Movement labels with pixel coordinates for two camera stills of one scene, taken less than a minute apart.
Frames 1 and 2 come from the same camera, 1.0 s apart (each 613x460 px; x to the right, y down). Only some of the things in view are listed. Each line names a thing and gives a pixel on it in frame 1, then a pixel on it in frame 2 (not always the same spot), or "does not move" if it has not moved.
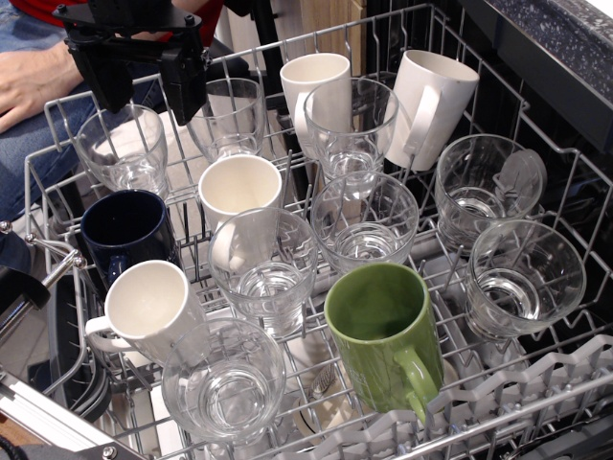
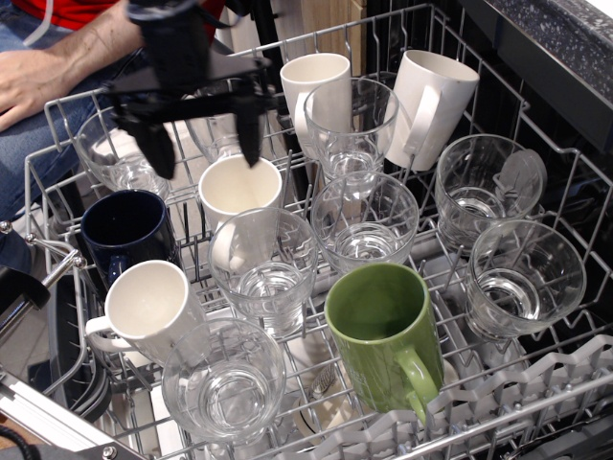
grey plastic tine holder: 564,412 does not move
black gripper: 127,29 to 182,78
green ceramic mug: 382,317 does not move
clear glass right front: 522,274 does not move
